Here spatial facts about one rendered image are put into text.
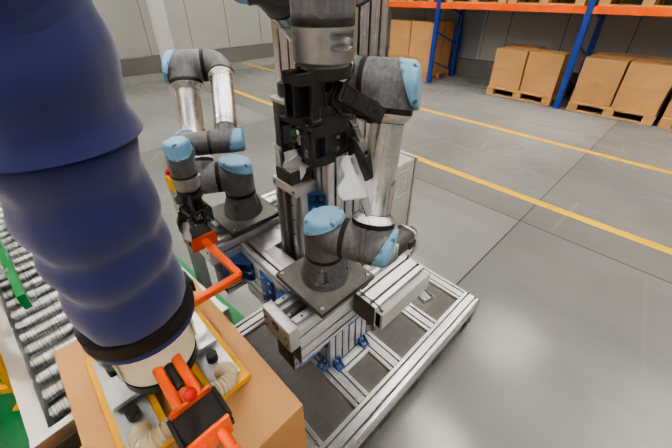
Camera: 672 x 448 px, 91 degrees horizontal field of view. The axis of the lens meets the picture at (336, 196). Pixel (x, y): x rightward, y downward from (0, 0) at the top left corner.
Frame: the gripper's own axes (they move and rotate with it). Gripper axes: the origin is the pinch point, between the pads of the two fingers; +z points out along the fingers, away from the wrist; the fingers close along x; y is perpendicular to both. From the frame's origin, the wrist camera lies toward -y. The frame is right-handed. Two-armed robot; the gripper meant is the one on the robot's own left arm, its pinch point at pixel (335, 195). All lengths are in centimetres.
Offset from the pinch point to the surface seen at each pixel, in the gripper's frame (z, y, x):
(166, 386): 42, 30, -19
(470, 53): 101, -802, -369
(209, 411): 41.8, 26.0, -8.3
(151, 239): 11.3, 22.5, -25.7
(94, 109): -13.7, 23.8, -23.4
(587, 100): 133, -679, -84
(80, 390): 58, 46, -45
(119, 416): 54, 40, -28
